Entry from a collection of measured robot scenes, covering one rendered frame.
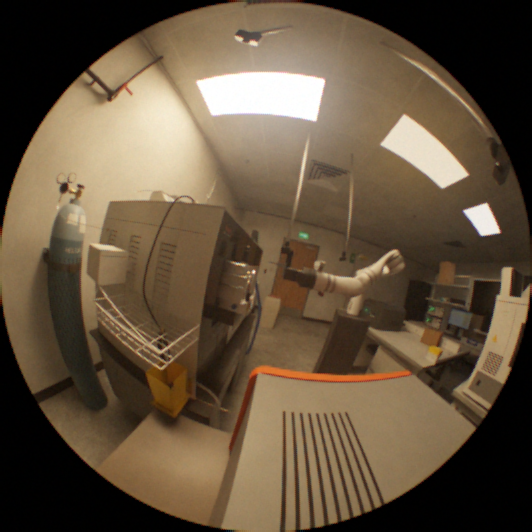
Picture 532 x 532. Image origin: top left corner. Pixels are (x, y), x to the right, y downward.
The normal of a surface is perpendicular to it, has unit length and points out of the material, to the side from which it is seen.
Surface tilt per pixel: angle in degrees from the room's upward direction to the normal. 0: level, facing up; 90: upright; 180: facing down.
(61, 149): 90
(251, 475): 0
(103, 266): 90
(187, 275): 90
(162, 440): 0
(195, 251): 90
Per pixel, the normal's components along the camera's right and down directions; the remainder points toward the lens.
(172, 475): 0.23, -0.97
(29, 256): 0.97, 0.23
